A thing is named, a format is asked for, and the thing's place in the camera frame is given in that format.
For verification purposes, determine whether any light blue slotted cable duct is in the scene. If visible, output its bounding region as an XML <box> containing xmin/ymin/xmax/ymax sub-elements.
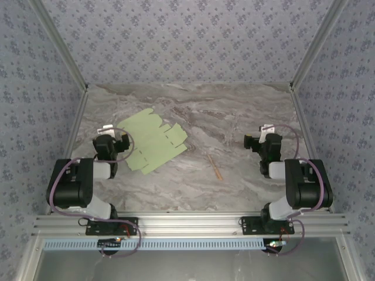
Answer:
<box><xmin>43</xmin><ymin>238</ymin><xmax>266</xmax><ymax>252</ymax></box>

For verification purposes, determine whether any aluminium slanted frame post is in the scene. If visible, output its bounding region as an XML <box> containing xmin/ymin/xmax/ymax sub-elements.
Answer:
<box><xmin>289</xmin><ymin>0</ymin><xmax>350</xmax><ymax>91</ymax></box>
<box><xmin>29</xmin><ymin>0</ymin><xmax>89</xmax><ymax>92</ymax></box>

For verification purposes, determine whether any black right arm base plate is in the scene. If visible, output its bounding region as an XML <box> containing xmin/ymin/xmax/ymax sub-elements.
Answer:
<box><xmin>240</xmin><ymin>216</ymin><xmax>295</xmax><ymax>236</ymax></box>

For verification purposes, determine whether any aluminium table side rail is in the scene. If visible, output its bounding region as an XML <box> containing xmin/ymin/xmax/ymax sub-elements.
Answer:
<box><xmin>289</xmin><ymin>87</ymin><xmax>335</xmax><ymax>214</ymax></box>
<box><xmin>44</xmin><ymin>87</ymin><xmax>89</xmax><ymax>216</ymax></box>

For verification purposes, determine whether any printed wooden chopstick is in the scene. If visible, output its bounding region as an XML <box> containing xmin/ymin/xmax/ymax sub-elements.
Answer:
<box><xmin>207</xmin><ymin>154</ymin><xmax>224</xmax><ymax>181</ymax></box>

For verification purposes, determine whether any aluminium table end rail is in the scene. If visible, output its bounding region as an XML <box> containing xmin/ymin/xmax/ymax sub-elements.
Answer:
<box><xmin>87</xmin><ymin>83</ymin><xmax>292</xmax><ymax>88</ymax></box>

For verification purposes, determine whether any small black circuit board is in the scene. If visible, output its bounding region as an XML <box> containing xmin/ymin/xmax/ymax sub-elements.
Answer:
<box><xmin>97</xmin><ymin>237</ymin><xmax>123</xmax><ymax>249</ymax></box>
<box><xmin>264</xmin><ymin>238</ymin><xmax>287</xmax><ymax>253</ymax></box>

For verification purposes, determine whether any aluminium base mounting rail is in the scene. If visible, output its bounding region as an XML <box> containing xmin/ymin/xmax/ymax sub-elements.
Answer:
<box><xmin>32</xmin><ymin>213</ymin><xmax>351</xmax><ymax>237</ymax></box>

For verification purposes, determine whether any light green paper box sheet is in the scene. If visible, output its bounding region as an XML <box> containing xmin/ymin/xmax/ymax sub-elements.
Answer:
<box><xmin>117</xmin><ymin>107</ymin><xmax>188</xmax><ymax>176</ymax></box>

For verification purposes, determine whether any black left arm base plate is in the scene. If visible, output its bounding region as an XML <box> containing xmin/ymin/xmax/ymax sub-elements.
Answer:
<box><xmin>85</xmin><ymin>217</ymin><xmax>139</xmax><ymax>236</ymax></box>

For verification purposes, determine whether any aluminium lower frame rail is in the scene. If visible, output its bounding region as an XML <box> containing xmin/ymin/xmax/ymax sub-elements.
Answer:
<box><xmin>336</xmin><ymin>236</ymin><xmax>362</xmax><ymax>281</ymax></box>
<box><xmin>14</xmin><ymin>236</ymin><xmax>45</xmax><ymax>281</ymax></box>

